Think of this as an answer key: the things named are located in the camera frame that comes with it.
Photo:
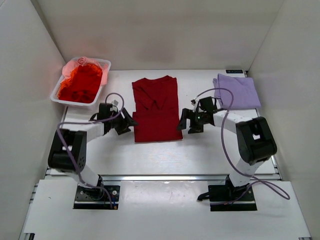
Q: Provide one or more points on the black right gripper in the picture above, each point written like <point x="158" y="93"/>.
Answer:
<point x="188" y="114"/>

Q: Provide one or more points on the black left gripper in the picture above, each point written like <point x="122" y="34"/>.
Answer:
<point x="126" y="121"/>

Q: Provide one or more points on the dark red t shirt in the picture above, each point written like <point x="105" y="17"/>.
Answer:
<point x="156" y="110"/>

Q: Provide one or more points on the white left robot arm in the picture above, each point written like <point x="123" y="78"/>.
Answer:
<point x="68" y="151"/>

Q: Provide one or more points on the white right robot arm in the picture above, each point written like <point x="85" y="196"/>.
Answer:
<point x="255" y="141"/>

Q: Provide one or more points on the orange red t shirt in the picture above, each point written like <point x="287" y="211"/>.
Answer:
<point x="82" y="86"/>

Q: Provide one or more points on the folded lilac t shirt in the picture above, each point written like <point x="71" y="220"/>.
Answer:
<point x="243" y="89"/>

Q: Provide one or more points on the blue label sticker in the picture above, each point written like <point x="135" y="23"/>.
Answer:
<point x="234" y="71"/>

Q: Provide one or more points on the white plastic laundry basket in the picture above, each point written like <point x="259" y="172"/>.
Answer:
<point x="54" y="96"/>

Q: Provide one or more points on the pink t shirt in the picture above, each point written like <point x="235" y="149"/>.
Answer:
<point x="71" y="65"/>

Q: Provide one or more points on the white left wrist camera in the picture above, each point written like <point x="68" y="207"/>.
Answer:
<point x="114" y="106"/>

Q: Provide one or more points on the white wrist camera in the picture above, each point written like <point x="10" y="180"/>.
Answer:
<point x="196" y="105"/>
<point x="114" y="106"/>

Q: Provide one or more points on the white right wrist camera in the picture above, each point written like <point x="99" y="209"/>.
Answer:
<point x="196" y="105"/>

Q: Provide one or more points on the aluminium table edge rail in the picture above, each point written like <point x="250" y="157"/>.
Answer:
<point x="165" y="177"/>

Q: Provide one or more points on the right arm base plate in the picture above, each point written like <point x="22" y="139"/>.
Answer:
<point x="228" y="198"/>

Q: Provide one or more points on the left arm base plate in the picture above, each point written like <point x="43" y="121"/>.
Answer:
<point x="96" y="199"/>

